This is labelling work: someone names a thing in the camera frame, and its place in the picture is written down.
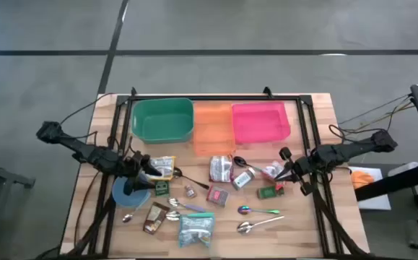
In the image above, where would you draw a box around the orange chicken ramen packet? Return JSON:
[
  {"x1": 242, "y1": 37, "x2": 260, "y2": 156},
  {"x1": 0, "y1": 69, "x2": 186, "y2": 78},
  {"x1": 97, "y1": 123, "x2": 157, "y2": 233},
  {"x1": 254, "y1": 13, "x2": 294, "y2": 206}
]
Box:
[{"x1": 261, "y1": 160, "x2": 285, "y2": 181}]

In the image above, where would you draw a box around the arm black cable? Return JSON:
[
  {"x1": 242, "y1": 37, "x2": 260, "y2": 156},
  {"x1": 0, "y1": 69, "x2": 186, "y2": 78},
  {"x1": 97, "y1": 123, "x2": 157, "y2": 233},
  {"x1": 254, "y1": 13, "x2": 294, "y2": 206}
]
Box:
[
  {"x1": 59, "y1": 92, "x2": 116, "y2": 126},
  {"x1": 328, "y1": 123, "x2": 375, "y2": 144}
]

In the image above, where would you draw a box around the pink plastic bin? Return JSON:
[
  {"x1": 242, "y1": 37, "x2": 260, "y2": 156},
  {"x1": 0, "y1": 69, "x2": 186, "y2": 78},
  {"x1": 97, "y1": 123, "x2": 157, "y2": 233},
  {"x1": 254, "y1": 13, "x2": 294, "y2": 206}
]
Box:
[{"x1": 231, "y1": 101, "x2": 292, "y2": 145}]

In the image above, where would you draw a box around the white plastic container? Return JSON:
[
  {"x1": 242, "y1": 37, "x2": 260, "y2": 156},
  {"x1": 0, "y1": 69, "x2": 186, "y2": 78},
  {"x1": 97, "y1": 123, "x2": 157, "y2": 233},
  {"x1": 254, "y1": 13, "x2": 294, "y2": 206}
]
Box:
[{"x1": 387, "y1": 161, "x2": 418, "y2": 178}]

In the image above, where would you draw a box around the white label spice jar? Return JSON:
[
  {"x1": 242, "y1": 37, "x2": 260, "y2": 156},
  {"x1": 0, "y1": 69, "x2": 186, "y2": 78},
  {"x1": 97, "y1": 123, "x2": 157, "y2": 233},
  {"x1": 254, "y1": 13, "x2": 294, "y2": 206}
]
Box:
[{"x1": 231, "y1": 168, "x2": 256, "y2": 191}]

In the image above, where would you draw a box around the thin floor cable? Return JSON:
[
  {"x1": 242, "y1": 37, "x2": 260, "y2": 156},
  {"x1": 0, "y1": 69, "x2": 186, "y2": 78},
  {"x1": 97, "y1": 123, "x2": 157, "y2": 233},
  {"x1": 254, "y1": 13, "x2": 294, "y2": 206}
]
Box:
[
  {"x1": 338, "y1": 94, "x2": 412, "y2": 126},
  {"x1": 341, "y1": 103, "x2": 415, "y2": 133}
]

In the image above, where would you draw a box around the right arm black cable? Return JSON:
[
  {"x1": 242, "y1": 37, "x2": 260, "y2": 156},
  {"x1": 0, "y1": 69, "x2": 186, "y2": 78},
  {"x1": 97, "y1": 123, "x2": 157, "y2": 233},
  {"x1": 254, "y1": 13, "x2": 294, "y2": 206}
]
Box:
[{"x1": 328, "y1": 123, "x2": 375, "y2": 144}]

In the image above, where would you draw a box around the red ramen packet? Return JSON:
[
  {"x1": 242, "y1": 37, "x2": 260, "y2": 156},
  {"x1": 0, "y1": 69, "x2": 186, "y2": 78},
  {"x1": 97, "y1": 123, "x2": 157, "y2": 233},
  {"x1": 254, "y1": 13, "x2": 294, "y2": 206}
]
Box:
[{"x1": 209, "y1": 155, "x2": 234, "y2": 183}]

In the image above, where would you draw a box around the black metal spoon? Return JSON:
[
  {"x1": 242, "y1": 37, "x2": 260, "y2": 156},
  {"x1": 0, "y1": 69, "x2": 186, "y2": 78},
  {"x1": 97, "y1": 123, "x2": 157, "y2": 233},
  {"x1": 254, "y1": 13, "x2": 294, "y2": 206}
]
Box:
[
  {"x1": 232, "y1": 155, "x2": 266, "y2": 173},
  {"x1": 172, "y1": 167, "x2": 210, "y2": 191}
]

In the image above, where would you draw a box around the small silver spoon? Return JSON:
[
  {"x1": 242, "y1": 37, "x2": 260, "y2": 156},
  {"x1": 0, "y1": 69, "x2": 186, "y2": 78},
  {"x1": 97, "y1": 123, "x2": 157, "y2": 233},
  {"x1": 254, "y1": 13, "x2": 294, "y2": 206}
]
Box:
[{"x1": 122, "y1": 205, "x2": 143, "y2": 224}]

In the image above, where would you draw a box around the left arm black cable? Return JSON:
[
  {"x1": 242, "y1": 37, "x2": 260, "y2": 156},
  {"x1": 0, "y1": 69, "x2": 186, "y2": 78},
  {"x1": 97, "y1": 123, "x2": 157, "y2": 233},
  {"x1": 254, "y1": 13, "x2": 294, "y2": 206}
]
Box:
[{"x1": 59, "y1": 92, "x2": 116, "y2": 126}]

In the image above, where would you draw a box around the yellow ramen packet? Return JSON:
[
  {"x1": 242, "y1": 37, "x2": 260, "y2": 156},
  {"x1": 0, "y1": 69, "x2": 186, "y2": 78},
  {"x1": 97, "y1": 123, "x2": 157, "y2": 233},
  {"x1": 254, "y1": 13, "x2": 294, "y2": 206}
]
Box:
[{"x1": 147, "y1": 155, "x2": 176, "y2": 181}]

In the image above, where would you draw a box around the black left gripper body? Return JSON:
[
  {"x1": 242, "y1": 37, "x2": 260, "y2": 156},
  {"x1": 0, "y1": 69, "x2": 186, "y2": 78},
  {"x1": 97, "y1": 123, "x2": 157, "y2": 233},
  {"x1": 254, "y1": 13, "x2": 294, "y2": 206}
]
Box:
[{"x1": 120, "y1": 150, "x2": 152, "y2": 196}]

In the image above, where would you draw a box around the brown snack packet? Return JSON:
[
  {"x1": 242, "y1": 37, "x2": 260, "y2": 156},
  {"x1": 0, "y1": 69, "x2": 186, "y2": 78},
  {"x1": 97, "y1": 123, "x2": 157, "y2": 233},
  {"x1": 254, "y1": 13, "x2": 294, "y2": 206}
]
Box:
[{"x1": 142, "y1": 201, "x2": 171, "y2": 235}]

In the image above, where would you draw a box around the orange plastic bin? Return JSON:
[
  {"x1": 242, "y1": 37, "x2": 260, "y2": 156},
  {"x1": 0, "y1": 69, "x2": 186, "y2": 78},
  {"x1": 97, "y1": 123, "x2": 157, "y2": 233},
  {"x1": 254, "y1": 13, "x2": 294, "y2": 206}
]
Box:
[{"x1": 193, "y1": 102, "x2": 237, "y2": 157}]

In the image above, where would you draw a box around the white paper sheet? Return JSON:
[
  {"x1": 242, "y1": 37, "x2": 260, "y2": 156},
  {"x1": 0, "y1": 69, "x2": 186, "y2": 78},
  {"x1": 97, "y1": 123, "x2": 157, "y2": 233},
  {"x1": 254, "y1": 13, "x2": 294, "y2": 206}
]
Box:
[{"x1": 348, "y1": 165, "x2": 392, "y2": 211}]

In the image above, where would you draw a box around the brown cable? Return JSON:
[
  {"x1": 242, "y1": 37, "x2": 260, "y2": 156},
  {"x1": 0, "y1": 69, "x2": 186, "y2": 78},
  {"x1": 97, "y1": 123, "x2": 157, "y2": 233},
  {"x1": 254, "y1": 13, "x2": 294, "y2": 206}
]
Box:
[{"x1": 74, "y1": 171, "x2": 101, "y2": 246}]

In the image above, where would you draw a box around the black aluminium table frame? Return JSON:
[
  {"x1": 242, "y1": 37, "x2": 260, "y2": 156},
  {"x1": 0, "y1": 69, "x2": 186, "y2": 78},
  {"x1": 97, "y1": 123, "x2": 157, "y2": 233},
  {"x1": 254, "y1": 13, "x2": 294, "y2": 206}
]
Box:
[{"x1": 66, "y1": 86, "x2": 370, "y2": 259}]

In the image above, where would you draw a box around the large green spice jar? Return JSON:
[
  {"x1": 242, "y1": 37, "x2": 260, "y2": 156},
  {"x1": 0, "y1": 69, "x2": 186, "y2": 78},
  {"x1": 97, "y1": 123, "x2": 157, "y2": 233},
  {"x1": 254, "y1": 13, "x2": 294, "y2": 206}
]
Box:
[{"x1": 256, "y1": 184, "x2": 286, "y2": 200}]

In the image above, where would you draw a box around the small dark green box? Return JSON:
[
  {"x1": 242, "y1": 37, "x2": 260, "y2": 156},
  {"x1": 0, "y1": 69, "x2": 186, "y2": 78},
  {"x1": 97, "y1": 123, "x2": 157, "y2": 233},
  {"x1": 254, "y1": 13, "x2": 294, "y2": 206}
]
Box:
[{"x1": 154, "y1": 180, "x2": 171, "y2": 198}]

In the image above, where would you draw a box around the iridescent rainbow spoon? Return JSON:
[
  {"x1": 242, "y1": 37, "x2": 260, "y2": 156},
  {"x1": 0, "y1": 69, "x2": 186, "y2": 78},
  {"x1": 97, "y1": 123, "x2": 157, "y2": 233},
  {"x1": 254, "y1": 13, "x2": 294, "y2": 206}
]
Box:
[{"x1": 237, "y1": 205, "x2": 281, "y2": 216}]

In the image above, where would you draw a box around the purple handled spoon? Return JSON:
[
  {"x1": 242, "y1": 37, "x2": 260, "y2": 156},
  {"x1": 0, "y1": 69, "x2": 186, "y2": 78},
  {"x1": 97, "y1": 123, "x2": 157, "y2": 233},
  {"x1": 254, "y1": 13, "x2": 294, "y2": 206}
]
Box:
[{"x1": 167, "y1": 197, "x2": 206, "y2": 214}]

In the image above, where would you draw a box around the orange cloth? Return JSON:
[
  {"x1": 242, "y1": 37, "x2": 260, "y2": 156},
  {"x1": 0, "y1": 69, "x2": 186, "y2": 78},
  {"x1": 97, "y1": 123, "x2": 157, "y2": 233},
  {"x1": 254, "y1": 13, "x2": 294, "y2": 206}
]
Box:
[{"x1": 350, "y1": 170, "x2": 375, "y2": 190}]

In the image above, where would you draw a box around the green plastic bin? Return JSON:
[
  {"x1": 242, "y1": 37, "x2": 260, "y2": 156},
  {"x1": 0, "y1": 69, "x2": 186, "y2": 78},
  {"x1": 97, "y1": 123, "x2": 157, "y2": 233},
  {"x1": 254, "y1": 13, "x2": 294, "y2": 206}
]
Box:
[{"x1": 131, "y1": 97, "x2": 195, "y2": 144}]

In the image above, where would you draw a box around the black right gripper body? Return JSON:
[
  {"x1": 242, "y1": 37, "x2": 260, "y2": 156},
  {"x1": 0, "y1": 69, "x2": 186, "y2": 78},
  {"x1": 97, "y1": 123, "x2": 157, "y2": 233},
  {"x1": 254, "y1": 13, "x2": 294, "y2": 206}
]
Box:
[{"x1": 279, "y1": 146, "x2": 316, "y2": 198}]

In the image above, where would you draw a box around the large silver spoon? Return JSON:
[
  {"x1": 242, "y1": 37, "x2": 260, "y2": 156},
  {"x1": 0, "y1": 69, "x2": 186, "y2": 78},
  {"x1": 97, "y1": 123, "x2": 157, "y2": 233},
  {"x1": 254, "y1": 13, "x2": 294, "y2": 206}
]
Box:
[{"x1": 236, "y1": 215, "x2": 285, "y2": 235}]

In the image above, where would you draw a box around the blue bowl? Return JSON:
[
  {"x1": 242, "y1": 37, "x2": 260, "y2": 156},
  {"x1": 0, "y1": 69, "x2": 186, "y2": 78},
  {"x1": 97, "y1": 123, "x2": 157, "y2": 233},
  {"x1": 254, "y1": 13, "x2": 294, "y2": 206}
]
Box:
[{"x1": 111, "y1": 175, "x2": 152, "y2": 209}]

